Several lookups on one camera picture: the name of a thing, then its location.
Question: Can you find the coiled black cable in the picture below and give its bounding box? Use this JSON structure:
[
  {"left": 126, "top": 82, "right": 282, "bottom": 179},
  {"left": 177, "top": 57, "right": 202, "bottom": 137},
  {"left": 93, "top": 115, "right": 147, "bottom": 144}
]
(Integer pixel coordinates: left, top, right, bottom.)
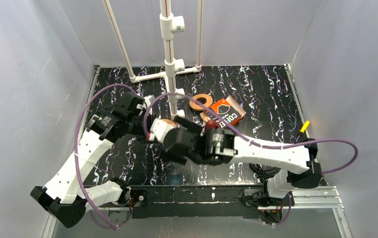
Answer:
[{"left": 249, "top": 163, "right": 280, "bottom": 181}]

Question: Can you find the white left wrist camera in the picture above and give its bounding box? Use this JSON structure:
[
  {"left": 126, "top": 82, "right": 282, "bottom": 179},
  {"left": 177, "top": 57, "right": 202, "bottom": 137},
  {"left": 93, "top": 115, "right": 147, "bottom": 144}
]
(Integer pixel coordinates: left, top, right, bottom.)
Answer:
[{"left": 136, "top": 95, "right": 155, "bottom": 111}]

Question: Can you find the red and black carafe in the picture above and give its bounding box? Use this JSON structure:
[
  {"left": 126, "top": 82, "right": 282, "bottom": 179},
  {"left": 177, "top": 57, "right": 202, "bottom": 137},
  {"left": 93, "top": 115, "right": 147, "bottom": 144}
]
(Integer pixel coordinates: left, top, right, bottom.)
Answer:
[{"left": 204, "top": 119, "right": 221, "bottom": 130}]

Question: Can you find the aluminium frame rail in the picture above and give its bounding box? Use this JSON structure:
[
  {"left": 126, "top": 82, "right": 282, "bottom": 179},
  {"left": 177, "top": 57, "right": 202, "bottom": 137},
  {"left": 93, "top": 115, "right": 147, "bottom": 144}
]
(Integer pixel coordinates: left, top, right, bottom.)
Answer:
[{"left": 41, "top": 185, "right": 354, "bottom": 238}]

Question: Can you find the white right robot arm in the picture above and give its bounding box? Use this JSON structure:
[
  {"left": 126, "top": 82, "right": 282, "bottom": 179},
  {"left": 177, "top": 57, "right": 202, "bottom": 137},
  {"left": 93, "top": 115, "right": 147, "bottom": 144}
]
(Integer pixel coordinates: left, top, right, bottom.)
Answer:
[{"left": 149, "top": 119, "right": 321, "bottom": 199}]

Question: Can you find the orange coffee filter package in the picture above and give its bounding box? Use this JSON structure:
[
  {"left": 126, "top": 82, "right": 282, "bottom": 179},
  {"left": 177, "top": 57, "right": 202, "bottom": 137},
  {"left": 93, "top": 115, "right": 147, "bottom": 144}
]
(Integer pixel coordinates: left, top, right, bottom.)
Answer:
[{"left": 210, "top": 96, "right": 246, "bottom": 125}]

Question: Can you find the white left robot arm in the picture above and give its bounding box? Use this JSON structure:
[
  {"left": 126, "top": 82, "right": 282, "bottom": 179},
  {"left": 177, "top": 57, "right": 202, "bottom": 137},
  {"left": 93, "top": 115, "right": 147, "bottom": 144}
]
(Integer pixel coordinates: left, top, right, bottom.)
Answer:
[{"left": 30, "top": 92, "right": 154, "bottom": 228}]

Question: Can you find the yellow marker pen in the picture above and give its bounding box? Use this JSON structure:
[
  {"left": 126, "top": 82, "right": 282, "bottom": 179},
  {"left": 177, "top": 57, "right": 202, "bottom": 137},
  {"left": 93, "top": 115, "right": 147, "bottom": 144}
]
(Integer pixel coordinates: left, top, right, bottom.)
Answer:
[{"left": 299, "top": 120, "right": 310, "bottom": 134}]

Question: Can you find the white PVC pipe stand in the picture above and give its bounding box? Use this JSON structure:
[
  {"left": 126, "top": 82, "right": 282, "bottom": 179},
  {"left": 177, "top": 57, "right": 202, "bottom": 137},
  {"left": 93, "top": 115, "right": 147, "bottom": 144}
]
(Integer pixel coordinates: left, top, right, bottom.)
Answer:
[{"left": 102, "top": 0, "right": 206, "bottom": 120}]

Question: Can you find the wooden ring dripper holder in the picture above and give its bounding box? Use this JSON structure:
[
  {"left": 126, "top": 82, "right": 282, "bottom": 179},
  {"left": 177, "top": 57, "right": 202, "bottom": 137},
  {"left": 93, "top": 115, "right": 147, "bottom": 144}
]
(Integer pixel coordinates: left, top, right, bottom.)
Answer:
[{"left": 160, "top": 119, "right": 178, "bottom": 129}]

